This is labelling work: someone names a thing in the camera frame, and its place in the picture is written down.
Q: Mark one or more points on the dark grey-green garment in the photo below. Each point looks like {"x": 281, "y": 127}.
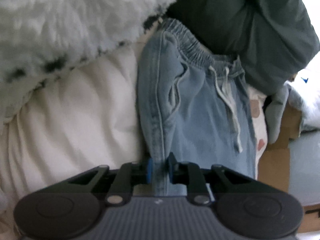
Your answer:
{"x": 273, "y": 38}

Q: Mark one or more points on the cream patterned bed sheet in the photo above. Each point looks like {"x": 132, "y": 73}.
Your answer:
{"x": 86, "y": 119}

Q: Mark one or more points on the white crumpled plastic bag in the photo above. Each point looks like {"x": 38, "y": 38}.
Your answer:
{"x": 305, "y": 98}

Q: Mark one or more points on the grey translucent plastic bin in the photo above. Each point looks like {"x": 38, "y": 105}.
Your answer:
{"x": 304, "y": 168}

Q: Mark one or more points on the brown cardboard box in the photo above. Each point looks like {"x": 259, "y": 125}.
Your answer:
{"x": 274, "y": 166}

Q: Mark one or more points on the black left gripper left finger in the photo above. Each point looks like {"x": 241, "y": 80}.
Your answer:
{"x": 127, "y": 177}

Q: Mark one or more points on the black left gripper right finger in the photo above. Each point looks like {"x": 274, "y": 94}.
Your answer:
{"x": 190, "y": 175}

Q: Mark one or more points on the light blue denim jeans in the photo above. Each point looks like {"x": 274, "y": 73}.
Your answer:
{"x": 193, "y": 104}

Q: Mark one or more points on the white fluffy fleece garment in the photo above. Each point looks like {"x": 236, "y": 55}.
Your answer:
{"x": 43, "y": 40}

